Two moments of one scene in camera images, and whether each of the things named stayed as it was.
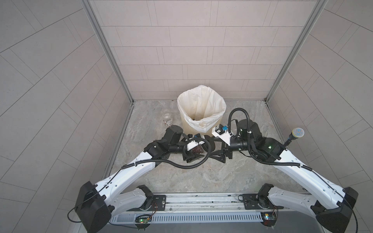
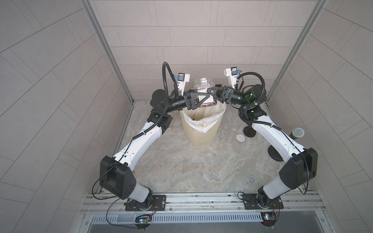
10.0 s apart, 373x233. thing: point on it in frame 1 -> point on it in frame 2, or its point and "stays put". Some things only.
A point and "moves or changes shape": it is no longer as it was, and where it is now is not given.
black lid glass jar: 198,149 -> 201,85
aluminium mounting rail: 202,203 stays put
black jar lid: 205,146 moves or changes shape
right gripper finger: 221,158 -> 222,99
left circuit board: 144,219 stays put
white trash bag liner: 201,107 stays put
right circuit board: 269,219 stays put
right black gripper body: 228,148 -> 228,89
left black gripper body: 186,155 -> 185,95
